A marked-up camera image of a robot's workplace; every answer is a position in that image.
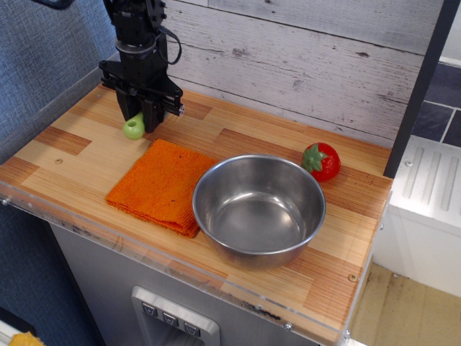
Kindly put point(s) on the yellow object at corner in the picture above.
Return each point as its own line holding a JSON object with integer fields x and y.
{"x": 25, "y": 339}

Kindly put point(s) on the grey panel with buttons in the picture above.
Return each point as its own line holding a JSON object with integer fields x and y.
{"x": 164, "y": 322}

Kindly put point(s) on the stainless steel bowl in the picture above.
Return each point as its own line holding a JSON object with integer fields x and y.
{"x": 258, "y": 211}

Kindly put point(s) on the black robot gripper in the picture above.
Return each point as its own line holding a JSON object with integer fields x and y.
{"x": 143, "y": 84}

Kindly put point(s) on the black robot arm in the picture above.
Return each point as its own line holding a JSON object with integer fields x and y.
{"x": 139, "y": 29}

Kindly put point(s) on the red toy strawberry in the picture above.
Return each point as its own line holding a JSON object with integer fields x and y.
{"x": 321, "y": 161}

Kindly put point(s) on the clear acrylic edge guard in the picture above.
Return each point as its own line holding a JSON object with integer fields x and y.
{"x": 306, "y": 302}

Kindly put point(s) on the grey spatula with green handle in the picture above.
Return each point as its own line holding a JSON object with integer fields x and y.
{"x": 134, "y": 128}

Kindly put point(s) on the dark right upright post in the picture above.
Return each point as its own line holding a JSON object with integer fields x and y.
{"x": 431, "y": 59}

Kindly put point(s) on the orange cloth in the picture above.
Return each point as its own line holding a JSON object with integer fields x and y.
{"x": 159, "y": 187}

